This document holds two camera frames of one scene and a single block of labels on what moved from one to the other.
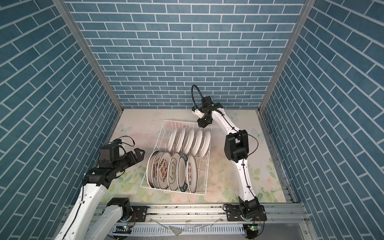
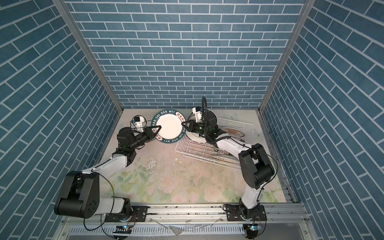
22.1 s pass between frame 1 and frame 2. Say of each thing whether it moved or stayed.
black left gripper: moved
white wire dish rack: moved
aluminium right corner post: stayed
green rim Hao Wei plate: moved
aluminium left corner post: stayed
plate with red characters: moved
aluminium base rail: stayed
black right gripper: moved
